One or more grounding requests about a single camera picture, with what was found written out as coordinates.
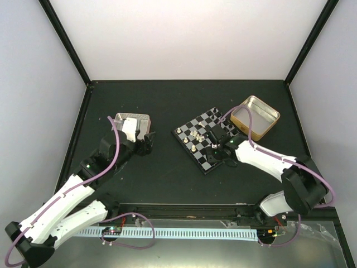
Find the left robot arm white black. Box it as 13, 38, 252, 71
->
5, 130, 155, 267

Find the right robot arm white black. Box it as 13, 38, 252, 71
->
206, 137, 329, 225

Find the black chess pieces row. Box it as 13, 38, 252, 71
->
205, 107, 239, 136

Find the checkered chess board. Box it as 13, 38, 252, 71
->
172, 109, 248, 175

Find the white chess pieces pile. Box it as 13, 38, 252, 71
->
187, 121, 206, 142

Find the left circuit board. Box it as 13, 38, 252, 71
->
102, 227, 122, 236

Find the circuit board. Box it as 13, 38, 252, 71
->
257, 229, 286, 239
102, 227, 122, 236

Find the right circuit board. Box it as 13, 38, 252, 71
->
257, 229, 286, 239

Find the silver tin tray pink rim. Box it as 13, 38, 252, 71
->
114, 113, 151, 134

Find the gold tin box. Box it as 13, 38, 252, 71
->
229, 95, 281, 141

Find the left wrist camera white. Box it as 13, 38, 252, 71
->
122, 117, 138, 142

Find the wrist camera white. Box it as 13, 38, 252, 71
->
122, 117, 138, 142
208, 125, 232, 149

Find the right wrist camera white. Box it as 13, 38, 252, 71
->
208, 125, 232, 149

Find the light blue slotted cable duct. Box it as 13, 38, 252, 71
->
75, 226, 258, 242

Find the black mounting rail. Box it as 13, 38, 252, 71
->
105, 203, 340, 226

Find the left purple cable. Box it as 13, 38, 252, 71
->
5, 116, 156, 266

